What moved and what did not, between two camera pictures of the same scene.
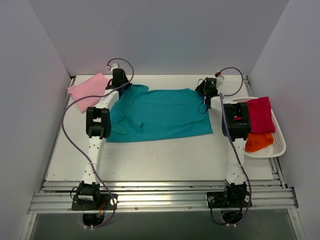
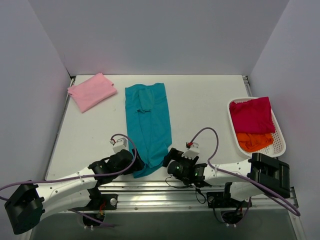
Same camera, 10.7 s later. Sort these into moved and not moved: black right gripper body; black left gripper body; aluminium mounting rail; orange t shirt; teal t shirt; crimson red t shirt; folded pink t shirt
Moved: black right gripper body; black left gripper body; teal t shirt
Not moved: orange t shirt; crimson red t shirt; folded pink t shirt; aluminium mounting rail
